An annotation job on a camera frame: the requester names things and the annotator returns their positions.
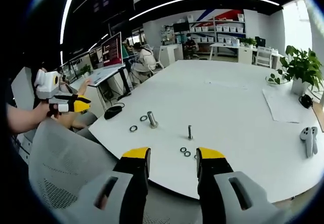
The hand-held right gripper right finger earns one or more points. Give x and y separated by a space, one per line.
220 198

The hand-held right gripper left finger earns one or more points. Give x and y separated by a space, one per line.
126 196

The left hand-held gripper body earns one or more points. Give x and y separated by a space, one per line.
46 83

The large metal washer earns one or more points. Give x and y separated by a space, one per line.
140 118
130 129

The small steel threaded stud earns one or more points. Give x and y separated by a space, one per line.
190 132

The large steel threaded stud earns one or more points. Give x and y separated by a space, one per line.
152 120

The small desk plant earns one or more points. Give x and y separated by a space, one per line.
86 70

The white office desk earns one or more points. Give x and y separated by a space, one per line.
106 77

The grey mesh office chair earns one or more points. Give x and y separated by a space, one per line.
58 158

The computer monitor with red screen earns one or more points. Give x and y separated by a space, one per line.
112 50

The long ceiling light strip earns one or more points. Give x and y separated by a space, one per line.
67 8

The grey handheld controller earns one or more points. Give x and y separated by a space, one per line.
306 140
315 135

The white cabinet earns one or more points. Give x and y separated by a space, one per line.
170 54

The white paper sheet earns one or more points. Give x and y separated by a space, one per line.
283 105

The small black device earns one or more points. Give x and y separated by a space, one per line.
306 102

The small trailing plant in glass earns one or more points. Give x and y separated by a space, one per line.
274 79

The white slatted chair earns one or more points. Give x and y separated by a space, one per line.
263 56

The white background desk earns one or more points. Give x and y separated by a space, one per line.
227 50

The large potted green plant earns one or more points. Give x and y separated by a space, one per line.
301 67

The storage shelf with white bins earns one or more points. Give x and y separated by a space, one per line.
220 29

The black wall screen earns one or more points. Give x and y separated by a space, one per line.
181 27

